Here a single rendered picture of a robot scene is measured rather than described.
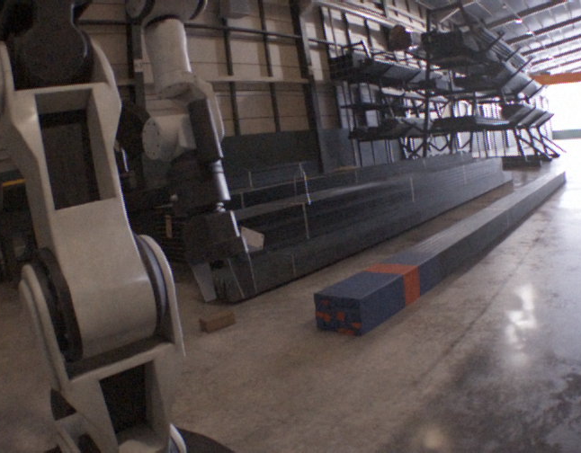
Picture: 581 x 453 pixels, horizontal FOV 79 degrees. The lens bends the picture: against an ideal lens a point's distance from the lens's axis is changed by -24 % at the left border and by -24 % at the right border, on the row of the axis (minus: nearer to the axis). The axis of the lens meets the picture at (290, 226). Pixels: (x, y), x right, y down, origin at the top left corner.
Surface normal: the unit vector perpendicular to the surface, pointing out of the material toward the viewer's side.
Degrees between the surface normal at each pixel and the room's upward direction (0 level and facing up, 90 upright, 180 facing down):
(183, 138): 79
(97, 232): 70
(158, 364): 100
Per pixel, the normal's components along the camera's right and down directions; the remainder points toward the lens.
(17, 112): 0.60, -0.37
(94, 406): 0.72, 0.21
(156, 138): -0.69, 0.20
